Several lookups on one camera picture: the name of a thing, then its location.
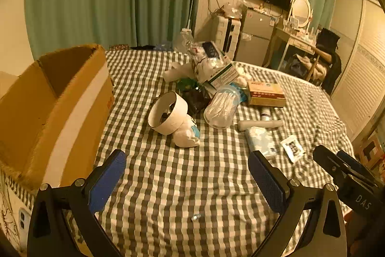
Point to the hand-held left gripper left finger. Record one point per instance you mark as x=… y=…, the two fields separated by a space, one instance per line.
x=108 y=181

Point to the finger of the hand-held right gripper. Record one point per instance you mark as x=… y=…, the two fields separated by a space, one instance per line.
x=329 y=160
x=358 y=166

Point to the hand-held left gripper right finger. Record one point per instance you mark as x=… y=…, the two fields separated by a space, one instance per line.
x=267 y=181

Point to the brown cardboard box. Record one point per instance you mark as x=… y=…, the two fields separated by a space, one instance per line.
x=45 y=118

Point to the clear bag of printed packs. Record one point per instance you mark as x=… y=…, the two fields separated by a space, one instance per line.
x=204 y=64

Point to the orange printed carton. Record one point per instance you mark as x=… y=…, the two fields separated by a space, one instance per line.
x=371 y=151

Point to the white sachet with black print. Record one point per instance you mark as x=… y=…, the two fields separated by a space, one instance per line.
x=292 y=149

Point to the blue tissue pack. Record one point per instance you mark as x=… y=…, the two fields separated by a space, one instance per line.
x=260 y=141

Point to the white tube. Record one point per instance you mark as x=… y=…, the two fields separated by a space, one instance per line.
x=258 y=125

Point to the small white bottle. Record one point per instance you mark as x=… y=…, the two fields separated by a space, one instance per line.
x=265 y=114

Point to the grey checked bedsheet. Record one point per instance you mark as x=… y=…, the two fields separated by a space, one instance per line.
x=180 y=178

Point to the brown and red box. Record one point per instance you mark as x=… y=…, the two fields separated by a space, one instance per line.
x=266 y=93

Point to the clear cotton swab container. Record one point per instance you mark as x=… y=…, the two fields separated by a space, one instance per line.
x=221 y=106

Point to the beige cloth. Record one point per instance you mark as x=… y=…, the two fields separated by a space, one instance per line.
x=315 y=70

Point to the white paper bowl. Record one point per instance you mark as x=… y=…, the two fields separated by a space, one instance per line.
x=177 y=115

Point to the wooden chair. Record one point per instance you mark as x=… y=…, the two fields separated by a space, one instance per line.
x=323 y=56

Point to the white branch print cloth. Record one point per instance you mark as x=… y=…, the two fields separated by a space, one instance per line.
x=9 y=214

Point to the black foil packet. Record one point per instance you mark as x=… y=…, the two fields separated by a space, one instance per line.
x=197 y=99

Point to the crumpled white tissue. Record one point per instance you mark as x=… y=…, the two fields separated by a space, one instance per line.
x=244 y=74

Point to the green and white box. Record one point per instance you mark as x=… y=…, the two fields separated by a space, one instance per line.
x=224 y=75

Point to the chair with clothes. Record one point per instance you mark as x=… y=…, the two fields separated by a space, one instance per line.
x=329 y=40

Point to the green leafy packet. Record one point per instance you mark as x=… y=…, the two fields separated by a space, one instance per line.
x=186 y=84

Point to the white dressing table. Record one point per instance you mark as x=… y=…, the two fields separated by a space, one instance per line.
x=296 y=40

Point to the white paper roll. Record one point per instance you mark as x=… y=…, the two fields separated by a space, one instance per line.
x=176 y=72

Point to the brown patterned bag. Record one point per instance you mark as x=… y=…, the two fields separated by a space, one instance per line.
x=118 y=46

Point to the black floor item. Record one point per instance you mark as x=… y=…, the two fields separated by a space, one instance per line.
x=144 y=47

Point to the crumpled blue plastic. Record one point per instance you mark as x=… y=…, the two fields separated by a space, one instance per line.
x=164 y=46

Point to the silver mini fridge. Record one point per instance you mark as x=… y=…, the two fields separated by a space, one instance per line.
x=255 y=34

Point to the white suitcase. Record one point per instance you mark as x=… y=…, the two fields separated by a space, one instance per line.
x=225 y=34

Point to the white oval mirror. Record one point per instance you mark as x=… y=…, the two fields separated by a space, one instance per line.
x=300 y=8

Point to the large clear water bottle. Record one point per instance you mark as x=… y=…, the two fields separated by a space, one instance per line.
x=186 y=40

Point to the clear plastic bags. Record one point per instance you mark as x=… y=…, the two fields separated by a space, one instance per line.
x=231 y=10

